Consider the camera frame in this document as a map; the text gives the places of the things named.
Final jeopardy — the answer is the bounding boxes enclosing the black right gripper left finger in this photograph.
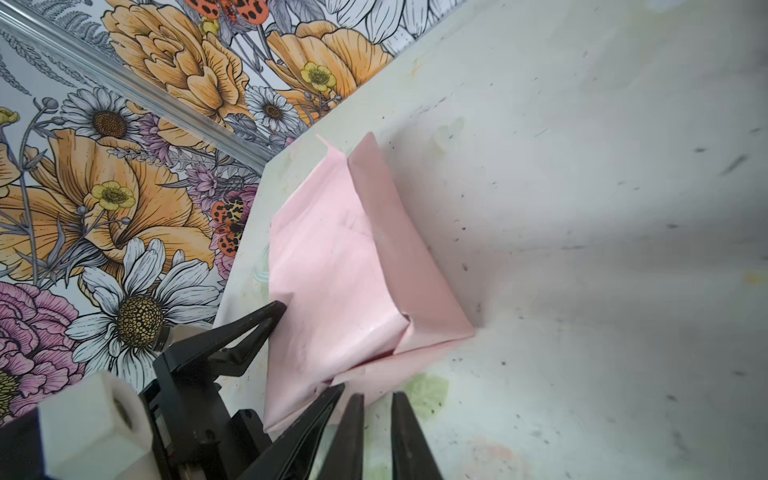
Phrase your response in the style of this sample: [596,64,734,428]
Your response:
[317,394,364,480]

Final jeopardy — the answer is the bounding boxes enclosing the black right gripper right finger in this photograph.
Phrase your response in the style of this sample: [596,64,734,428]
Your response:
[391,391,443,480]

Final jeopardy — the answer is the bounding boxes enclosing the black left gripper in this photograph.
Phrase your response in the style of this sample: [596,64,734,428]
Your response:
[140,301,345,480]

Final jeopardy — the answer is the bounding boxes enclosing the purple and pink wrapping paper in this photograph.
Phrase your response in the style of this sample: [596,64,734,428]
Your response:
[263,134,474,433]

